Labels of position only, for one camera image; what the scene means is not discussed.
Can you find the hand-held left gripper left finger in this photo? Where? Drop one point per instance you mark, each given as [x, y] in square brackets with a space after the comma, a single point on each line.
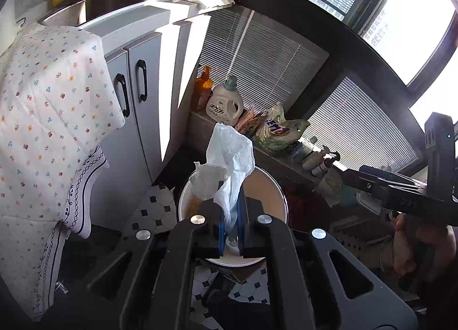
[222, 224]

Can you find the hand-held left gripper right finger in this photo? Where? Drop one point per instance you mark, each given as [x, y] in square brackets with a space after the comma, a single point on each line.
[240, 219]

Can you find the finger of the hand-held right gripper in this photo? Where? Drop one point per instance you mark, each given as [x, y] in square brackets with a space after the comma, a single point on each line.
[393, 176]
[365, 183]

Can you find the round white trash bin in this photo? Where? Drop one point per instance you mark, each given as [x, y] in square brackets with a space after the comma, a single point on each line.
[264, 190]

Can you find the white tissue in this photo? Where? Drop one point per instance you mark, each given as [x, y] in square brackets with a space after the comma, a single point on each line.
[207, 181]

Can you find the white plastic bag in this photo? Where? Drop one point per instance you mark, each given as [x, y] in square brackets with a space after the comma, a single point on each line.
[229, 158]

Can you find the person's right hand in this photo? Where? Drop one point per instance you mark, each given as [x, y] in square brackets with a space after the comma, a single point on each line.
[408, 255]

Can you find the white crumpled bag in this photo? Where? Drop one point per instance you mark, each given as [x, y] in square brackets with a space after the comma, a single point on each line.
[331, 188]

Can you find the small pump bottle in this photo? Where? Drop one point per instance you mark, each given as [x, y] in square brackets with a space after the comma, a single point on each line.
[316, 160]
[327, 165]

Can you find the narrow white window blind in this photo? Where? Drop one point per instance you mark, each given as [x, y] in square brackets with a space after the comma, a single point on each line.
[357, 129]

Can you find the small clear bottle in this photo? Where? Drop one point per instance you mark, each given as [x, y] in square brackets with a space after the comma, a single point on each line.
[302, 149]

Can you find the detergent refill pouch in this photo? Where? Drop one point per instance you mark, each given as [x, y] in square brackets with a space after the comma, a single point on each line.
[277, 129]

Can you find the pink packets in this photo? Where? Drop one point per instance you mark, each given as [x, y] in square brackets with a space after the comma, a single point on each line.
[247, 120]

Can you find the white laundry detergent jug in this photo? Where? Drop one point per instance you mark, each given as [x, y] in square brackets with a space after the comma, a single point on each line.
[227, 101]

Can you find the orange bottle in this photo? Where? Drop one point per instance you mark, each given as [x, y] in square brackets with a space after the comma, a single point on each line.
[202, 90]

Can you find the grey sink cabinet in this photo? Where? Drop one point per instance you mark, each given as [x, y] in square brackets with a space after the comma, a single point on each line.
[154, 101]

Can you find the wide white window blind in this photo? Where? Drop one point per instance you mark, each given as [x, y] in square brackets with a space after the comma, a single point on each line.
[264, 51]

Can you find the floral white tablecloth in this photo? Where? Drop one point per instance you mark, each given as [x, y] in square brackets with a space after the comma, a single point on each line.
[53, 101]

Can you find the stainless steel sink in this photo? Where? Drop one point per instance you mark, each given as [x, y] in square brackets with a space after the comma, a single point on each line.
[118, 2]

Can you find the dark window frame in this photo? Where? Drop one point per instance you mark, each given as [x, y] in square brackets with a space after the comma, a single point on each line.
[340, 47]

